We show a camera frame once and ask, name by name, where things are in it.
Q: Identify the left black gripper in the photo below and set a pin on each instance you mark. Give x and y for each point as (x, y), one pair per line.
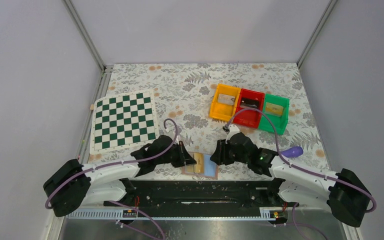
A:
(180, 153)

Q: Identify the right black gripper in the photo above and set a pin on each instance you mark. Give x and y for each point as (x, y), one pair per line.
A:
(223, 153)

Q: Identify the gold card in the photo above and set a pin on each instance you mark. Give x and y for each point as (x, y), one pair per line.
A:
(273, 109)
(199, 167)

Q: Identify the tan leather card holder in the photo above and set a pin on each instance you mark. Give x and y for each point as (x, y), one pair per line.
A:
(211, 169)

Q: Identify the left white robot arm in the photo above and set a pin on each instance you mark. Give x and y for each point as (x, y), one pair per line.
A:
(74, 184)

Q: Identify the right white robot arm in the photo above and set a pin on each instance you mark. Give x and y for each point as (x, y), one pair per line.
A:
(340, 193)

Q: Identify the black card in red bin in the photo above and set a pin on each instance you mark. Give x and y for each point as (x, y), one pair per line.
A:
(249, 103)

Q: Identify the gold card in green bin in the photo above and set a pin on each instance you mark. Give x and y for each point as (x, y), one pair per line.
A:
(273, 109)

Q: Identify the yellow plastic bin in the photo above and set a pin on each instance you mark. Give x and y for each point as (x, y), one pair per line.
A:
(224, 102)

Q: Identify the red plastic bin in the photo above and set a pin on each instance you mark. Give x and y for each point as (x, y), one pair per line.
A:
(249, 118)

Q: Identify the green plastic bin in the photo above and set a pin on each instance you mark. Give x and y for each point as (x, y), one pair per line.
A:
(279, 123)

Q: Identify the green white chessboard mat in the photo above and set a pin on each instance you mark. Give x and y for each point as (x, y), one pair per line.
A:
(123, 121)

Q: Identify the purple marker pen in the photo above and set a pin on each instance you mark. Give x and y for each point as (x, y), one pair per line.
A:
(293, 152)

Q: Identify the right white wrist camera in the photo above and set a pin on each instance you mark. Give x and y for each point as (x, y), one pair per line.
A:
(232, 129)

